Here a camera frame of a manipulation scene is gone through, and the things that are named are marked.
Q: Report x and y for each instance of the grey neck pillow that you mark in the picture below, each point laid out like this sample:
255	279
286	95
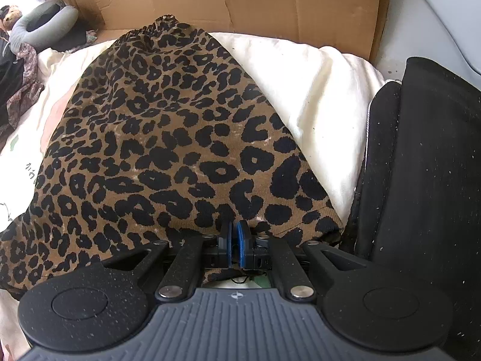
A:
41	26

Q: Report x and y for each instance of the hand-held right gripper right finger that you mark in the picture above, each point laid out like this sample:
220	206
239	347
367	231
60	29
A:
240	244

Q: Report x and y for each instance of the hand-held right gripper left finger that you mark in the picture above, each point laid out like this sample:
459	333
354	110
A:
224	248

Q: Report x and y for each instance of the black cloth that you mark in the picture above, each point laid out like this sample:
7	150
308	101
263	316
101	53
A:
75	39

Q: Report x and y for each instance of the brown teddy bear toy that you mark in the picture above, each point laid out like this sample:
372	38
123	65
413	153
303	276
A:
9	17

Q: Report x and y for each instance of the black garment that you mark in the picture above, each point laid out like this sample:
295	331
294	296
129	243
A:
9	79

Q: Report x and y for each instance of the leopard print skirt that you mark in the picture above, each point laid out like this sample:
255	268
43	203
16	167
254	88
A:
169	139

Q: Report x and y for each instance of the brown cardboard sheet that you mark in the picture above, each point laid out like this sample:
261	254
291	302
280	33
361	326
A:
263	3

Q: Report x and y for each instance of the printed cream bed sheet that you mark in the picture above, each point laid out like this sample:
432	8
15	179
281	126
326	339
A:
319	94

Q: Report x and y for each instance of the folded black clothes stack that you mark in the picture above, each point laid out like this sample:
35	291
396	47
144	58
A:
432	176

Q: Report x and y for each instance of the pink floral garment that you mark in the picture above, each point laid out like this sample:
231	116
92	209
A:
26	79

